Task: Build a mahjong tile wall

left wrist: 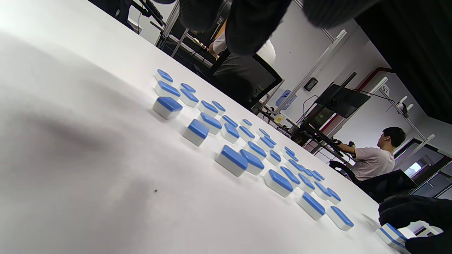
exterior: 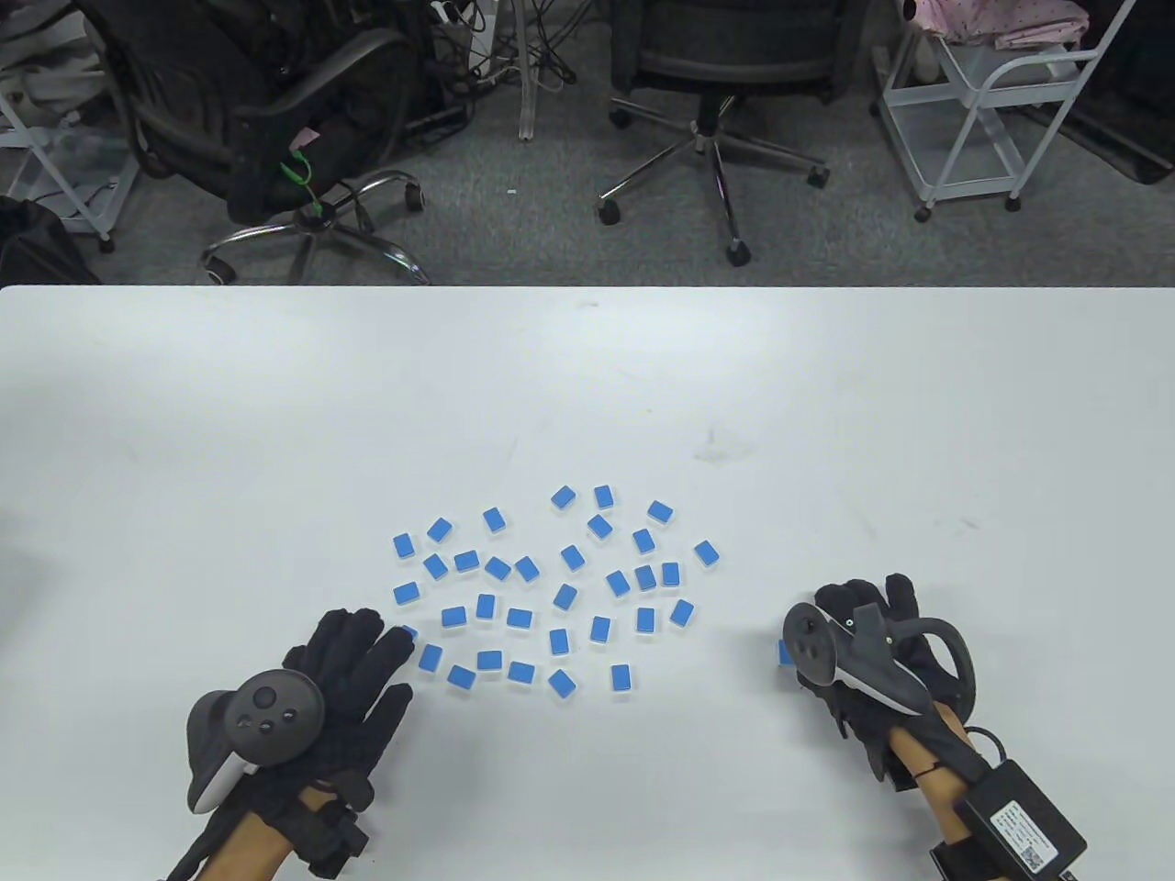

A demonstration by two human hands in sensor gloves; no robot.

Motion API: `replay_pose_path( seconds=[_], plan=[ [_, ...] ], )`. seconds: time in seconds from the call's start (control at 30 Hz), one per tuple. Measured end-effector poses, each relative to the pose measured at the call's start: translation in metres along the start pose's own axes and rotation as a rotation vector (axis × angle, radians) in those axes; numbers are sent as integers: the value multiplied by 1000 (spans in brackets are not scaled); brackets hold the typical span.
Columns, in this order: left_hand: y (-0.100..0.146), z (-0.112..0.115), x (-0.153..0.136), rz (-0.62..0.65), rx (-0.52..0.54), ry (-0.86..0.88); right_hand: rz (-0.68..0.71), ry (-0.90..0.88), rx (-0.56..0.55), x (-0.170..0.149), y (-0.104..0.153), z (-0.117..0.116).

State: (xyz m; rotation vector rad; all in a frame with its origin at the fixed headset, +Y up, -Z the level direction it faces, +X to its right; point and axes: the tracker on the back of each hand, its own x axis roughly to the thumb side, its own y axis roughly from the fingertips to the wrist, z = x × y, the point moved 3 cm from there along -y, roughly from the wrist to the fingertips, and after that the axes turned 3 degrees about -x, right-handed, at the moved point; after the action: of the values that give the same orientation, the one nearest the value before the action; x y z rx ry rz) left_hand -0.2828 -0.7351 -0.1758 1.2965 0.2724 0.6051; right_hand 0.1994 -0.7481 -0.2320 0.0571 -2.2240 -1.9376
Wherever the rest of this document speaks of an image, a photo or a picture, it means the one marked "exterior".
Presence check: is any white wire cart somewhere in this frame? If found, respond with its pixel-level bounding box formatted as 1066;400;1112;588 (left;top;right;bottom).
870;0;1141;223

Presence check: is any person's right hand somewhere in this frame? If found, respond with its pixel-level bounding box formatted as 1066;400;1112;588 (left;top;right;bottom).
791;574;976;783

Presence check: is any bundle of cables and power strip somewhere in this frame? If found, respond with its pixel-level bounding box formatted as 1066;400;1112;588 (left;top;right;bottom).
424;0;607;97

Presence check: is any person's right forearm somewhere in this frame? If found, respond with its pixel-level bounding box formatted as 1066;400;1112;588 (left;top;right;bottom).
889;711;994;850

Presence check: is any person's left hand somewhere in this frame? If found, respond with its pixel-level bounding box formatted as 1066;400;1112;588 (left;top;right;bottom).
250;607;415;796

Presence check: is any dark grey hand controller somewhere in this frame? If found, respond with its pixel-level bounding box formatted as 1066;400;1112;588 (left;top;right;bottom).
781;601;976;718
185;670;328;815

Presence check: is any black empty office chair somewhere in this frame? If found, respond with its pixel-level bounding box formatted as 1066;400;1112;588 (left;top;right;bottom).
595;0;871;268

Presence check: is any black bag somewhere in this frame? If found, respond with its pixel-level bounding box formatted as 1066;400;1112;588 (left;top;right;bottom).
0;195;104;286

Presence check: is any dark grey right hand controller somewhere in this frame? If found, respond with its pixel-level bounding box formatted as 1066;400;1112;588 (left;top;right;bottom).
781;601;976;718

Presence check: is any white metal rack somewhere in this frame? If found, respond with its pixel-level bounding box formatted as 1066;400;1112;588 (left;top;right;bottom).
0;55;140;255

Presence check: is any black box on right wrist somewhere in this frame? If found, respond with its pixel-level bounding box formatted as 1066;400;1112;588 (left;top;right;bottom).
930;759;1090;881

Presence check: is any scattered group of blue tiles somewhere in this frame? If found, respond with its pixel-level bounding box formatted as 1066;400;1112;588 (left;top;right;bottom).
392;484;721;702

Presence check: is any pink patterned cloth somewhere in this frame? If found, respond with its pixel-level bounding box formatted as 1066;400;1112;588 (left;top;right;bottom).
901;0;1098;52

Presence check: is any dark grey left hand controller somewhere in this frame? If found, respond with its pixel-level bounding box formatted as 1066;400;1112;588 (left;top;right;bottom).
185;670;328;815

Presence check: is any person's left forearm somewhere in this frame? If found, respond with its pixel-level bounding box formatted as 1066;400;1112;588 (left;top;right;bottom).
165;778;368;881

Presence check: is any black left wrist strap mount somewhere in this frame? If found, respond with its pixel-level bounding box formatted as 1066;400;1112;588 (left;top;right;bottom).
292;774;375;877

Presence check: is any green zip tie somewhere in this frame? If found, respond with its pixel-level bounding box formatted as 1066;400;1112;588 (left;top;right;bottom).
279;151;333;223

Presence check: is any black office chair with clothes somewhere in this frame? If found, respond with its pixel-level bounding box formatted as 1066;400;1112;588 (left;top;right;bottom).
72;0;434;286

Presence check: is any clear plastic table leg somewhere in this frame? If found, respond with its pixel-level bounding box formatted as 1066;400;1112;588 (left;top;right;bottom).
510;0;544;144

